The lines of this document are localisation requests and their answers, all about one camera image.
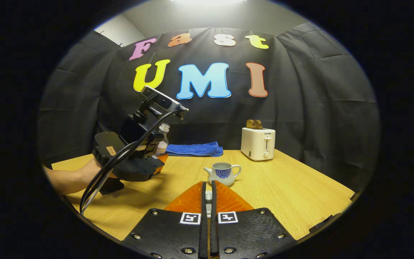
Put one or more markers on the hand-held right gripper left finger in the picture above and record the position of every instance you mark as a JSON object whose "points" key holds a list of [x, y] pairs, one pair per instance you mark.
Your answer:
{"points": [[167, 233]]}

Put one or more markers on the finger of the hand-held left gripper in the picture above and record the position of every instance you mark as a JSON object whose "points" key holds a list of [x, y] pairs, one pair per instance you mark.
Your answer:
{"points": [[162, 162]]}

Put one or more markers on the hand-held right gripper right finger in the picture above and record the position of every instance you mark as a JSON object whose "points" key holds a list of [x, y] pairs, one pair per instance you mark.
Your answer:
{"points": [[250, 233]]}

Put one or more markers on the clear plastic water bottle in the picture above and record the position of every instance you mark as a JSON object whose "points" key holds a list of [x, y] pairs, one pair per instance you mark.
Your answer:
{"points": [[163, 138]]}

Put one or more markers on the white blue-patterned teacup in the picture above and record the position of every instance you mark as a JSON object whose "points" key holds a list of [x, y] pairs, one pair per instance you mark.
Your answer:
{"points": [[225, 172]]}

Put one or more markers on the blue folded towel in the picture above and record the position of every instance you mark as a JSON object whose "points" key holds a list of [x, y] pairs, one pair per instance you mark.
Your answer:
{"points": [[194, 149]]}

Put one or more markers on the white toaster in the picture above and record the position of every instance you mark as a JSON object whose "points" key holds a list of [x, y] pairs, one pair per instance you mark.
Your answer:
{"points": [[257, 144]]}

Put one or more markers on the brown toast slice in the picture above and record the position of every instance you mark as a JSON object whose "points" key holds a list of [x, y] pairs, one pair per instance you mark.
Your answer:
{"points": [[254, 124]]}

